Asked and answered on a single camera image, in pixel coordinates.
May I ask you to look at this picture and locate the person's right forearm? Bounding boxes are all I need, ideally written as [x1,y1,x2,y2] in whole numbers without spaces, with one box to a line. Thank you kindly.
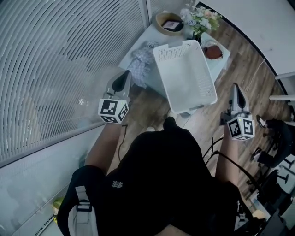
[214,132,242,185]

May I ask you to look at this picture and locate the white shoulder bag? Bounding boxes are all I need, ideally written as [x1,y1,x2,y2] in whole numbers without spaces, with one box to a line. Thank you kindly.
[67,185,99,236]

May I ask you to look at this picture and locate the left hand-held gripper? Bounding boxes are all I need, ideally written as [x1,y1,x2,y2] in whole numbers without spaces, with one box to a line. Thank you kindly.
[98,70,132,124]

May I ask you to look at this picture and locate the thin black cable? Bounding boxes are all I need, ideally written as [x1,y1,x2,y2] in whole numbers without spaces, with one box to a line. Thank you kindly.
[117,124,129,162]

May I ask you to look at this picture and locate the white floor cable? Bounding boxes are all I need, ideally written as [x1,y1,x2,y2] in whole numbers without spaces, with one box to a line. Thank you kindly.
[250,57,267,93]

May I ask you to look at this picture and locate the grey checked clothes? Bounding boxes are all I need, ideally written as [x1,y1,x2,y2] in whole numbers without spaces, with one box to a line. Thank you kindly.
[126,41,160,89]

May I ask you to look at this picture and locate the pastel flower bouquet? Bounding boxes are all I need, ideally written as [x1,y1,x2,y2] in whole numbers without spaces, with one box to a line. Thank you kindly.
[179,3,223,35]

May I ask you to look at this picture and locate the grey window blinds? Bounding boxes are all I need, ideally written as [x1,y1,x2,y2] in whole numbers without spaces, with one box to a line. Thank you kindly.
[0,0,152,162]

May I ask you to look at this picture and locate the black vase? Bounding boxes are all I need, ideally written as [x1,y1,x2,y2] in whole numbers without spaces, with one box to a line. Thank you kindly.
[192,32,203,45]

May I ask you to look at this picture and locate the white low table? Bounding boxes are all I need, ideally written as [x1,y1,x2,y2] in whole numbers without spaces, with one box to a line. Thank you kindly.
[118,22,231,116]

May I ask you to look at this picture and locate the white furniture legs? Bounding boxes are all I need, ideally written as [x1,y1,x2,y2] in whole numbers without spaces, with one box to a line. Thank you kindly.
[269,71,295,102]

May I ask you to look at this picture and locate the person's left forearm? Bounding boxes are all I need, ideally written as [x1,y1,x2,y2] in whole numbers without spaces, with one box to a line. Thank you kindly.
[84,123,122,176]

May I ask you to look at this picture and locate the person's black shirt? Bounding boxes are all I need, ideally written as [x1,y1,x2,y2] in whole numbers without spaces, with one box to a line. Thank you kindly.
[57,116,242,236]

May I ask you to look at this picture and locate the white plastic basket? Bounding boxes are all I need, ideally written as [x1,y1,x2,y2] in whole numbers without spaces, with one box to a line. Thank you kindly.
[153,39,218,115]

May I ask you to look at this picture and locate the red-brown item in clear bag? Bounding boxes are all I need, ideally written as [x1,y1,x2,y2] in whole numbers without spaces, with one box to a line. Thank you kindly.
[201,39,225,61]

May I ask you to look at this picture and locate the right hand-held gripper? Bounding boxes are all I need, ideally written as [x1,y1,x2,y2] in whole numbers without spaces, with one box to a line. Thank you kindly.
[220,83,256,141]

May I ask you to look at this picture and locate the thick black cable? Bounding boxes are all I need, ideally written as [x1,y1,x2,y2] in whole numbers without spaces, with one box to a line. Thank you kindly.
[202,136,264,197]

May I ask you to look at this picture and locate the dark framed picture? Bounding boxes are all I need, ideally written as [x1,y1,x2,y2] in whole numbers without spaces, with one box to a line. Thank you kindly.
[161,20,184,32]

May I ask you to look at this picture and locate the tan woven bowl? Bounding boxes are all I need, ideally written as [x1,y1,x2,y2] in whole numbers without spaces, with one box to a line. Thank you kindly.
[154,12,185,36]

